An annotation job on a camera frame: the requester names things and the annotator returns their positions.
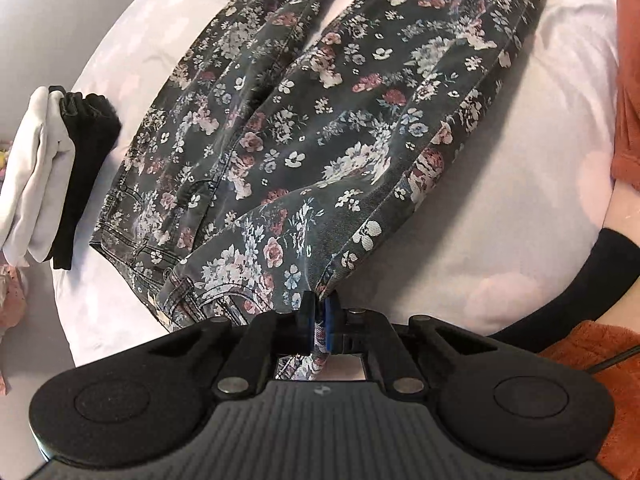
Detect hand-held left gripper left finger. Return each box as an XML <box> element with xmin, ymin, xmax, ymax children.
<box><xmin>135</xmin><ymin>292</ymin><xmax>317</xmax><ymax>396</ymax></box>

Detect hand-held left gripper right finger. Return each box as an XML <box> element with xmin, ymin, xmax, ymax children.
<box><xmin>321</xmin><ymin>296</ymin><xmax>501</xmax><ymax>395</ymax></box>

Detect dark floral pants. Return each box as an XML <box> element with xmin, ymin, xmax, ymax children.
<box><xmin>90</xmin><ymin>0</ymin><xmax>556</xmax><ymax>382</ymax></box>

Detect person's right forearm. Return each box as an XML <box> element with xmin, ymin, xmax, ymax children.
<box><xmin>487</xmin><ymin>227</ymin><xmax>640</xmax><ymax>356</ymax></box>

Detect pink polka dot bed sheet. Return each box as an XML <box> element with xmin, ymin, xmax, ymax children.
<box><xmin>52</xmin><ymin>0</ymin><xmax>626</xmax><ymax>367</ymax></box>

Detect black folded cloth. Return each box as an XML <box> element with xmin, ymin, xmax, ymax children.
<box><xmin>50</xmin><ymin>91</ymin><xmax>122</xmax><ymax>271</ymax></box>

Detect bundled polka dot duvet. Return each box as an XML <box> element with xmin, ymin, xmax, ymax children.
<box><xmin>0</xmin><ymin>260</ymin><xmax>28</xmax><ymax>396</ymax></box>

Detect white folded cloth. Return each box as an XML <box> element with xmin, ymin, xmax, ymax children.
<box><xmin>0</xmin><ymin>85</ymin><xmax>76</xmax><ymax>266</ymax></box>

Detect black cable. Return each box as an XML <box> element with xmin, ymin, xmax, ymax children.
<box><xmin>590</xmin><ymin>345</ymin><xmax>640</xmax><ymax>376</ymax></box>

